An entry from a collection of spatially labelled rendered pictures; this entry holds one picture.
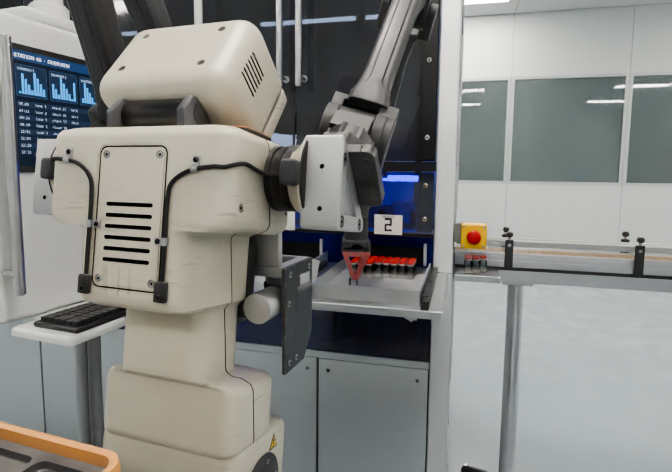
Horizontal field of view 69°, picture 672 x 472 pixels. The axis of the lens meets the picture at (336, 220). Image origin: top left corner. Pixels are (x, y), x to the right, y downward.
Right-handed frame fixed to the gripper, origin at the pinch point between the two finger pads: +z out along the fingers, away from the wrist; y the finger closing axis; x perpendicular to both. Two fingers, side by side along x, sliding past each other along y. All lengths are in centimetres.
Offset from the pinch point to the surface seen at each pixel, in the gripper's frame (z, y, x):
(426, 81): -51, 27, -20
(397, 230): -7.7, 27.9, -13.7
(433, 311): 4.4, -13.9, -16.7
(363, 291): 2.1, -6.8, -1.8
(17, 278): 1, -5, 79
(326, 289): 2.5, -4.4, 6.9
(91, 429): 61, 33, 83
